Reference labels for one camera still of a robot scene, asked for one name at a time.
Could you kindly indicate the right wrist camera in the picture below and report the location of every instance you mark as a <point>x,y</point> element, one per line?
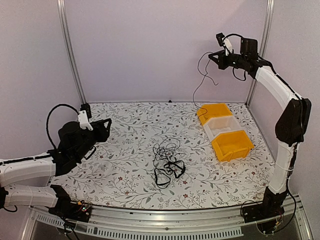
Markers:
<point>224,42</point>

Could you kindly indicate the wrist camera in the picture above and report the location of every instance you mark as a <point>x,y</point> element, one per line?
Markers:
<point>83,117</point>
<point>224,42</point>

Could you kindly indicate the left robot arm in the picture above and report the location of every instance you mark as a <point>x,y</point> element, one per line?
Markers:
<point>25,181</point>

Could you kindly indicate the far yellow bin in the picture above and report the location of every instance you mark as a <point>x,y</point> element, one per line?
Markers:
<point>215,110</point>

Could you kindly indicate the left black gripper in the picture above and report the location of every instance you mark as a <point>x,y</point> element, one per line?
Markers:
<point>102,134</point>

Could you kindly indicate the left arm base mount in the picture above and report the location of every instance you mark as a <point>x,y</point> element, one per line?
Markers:
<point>65,208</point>

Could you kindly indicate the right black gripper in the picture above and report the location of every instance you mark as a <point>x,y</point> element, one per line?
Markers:
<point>221,61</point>

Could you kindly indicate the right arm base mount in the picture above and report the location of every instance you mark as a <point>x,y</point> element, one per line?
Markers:
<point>271,211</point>

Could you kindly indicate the aluminium front rail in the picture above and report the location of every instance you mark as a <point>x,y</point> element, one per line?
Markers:
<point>223,223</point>

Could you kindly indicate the near yellow bin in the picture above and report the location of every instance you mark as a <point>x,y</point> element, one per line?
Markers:
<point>232,145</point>

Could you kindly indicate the yellow bin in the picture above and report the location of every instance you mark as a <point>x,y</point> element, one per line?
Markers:
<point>232,145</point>
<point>215,110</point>

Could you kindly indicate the left aluminium frame post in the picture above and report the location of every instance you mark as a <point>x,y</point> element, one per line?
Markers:
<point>69,50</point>

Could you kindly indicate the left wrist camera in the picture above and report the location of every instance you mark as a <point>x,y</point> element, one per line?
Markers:
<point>83,117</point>

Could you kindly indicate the white translucent bin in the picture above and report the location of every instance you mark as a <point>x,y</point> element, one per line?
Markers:
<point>220,125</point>

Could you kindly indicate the floral table mat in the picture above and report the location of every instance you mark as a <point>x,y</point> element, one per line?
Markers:
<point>121,171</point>

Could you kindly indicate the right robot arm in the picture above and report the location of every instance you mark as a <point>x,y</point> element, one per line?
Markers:
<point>292,124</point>

